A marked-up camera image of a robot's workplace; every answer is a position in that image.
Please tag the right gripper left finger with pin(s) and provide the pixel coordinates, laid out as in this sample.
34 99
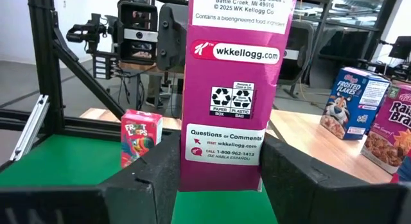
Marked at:
135 198

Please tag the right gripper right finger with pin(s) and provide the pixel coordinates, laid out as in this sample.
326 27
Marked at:
321 201

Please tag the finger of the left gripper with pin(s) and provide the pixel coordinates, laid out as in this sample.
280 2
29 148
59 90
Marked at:
173 38
298 41

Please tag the Raisin Bran cereal box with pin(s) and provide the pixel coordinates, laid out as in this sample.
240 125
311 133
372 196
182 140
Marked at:
231 89
391 131

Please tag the Frosted Flakes cereal box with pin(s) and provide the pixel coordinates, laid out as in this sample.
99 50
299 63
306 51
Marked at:
346 102

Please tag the wooden desk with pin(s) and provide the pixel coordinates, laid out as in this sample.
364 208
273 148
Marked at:
147 68

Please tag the black glass-front shelving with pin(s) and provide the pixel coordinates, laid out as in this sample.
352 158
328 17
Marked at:
353 25

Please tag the black hub with white labels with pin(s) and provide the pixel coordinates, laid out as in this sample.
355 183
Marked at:
101 66

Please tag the black monitor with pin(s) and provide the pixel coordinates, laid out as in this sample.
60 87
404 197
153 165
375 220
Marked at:
401 47

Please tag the silver aluminium bar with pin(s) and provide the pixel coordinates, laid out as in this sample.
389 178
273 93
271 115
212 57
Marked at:
30 127

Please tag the black clamp mount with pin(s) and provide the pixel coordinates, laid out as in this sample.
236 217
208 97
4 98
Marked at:
90 33

